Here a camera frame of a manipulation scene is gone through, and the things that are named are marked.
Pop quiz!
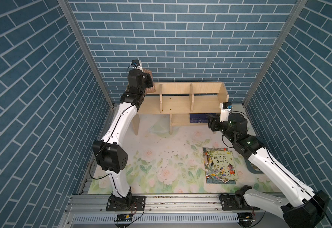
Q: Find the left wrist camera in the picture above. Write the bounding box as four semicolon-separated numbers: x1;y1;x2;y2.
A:
130;59;143;71

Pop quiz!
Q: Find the light wooden bookshelf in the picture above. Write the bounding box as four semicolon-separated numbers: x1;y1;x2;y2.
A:
131;82;229;135

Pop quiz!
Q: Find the colourful children's picture book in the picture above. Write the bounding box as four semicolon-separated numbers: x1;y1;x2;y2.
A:
203;148;239;185

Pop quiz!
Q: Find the floral table mat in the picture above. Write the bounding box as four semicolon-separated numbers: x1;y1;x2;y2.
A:
87;104;283;194

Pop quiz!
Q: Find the teal plastic storage bin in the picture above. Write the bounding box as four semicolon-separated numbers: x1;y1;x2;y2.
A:
245;159;264;174

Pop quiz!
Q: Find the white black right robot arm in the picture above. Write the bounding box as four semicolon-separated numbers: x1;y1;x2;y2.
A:
207;112;329;228

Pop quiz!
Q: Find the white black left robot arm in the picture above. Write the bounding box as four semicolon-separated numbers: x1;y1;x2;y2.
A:
92;68;153;209

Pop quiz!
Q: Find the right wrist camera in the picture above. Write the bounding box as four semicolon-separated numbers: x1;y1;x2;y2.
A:
220;102;232;122

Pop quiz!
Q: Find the dark blue book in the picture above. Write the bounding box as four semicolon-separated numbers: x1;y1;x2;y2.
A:
189;113;209;124

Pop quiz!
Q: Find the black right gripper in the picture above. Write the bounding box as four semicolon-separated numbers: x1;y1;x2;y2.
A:
206;113;235;145

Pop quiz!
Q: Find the small green circuit board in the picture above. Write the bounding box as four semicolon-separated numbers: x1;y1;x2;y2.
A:
115;214;133;224

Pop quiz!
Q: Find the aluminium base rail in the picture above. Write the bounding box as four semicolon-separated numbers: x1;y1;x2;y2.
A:
59;193;269;228

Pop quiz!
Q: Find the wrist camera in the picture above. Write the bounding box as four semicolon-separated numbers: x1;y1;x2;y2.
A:
220;102;232;122
130;59;143;71

